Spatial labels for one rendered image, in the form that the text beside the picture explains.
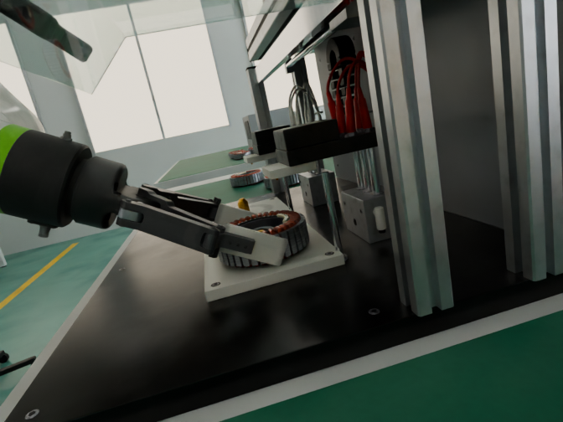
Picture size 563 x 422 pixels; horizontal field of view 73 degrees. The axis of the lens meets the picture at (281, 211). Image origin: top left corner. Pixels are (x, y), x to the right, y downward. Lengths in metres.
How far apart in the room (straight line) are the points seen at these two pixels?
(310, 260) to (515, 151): 0.21
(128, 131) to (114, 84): 0.57
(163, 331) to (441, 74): 0.42
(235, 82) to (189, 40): 0.73
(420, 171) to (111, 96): 5.10
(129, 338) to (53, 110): 5.14
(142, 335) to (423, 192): 0.27
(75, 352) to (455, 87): 0.48
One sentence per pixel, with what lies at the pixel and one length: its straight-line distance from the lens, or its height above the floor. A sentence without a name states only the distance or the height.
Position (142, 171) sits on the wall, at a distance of 5.25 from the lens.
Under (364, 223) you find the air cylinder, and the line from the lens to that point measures 0.46.
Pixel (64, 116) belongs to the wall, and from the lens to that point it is 5.43.
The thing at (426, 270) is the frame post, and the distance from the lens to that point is 0.30.
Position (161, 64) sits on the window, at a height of 1.87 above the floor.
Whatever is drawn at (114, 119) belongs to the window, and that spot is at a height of 1.35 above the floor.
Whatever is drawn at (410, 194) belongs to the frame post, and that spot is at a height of 0.86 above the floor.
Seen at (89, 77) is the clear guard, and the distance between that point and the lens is 0.48.
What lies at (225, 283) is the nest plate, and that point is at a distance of 0.40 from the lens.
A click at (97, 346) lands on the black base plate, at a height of 0.77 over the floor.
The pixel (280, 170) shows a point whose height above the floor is 0.88.
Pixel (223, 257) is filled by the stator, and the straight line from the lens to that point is 0.44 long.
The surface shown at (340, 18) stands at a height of 1.03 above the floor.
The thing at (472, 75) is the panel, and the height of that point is 0.94.
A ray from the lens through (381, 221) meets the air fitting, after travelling 0.45.
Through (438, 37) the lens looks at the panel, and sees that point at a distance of 0.52.
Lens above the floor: 0.93
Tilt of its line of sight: 13 degrees down
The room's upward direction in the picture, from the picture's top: 12 degrees counter-clockwise
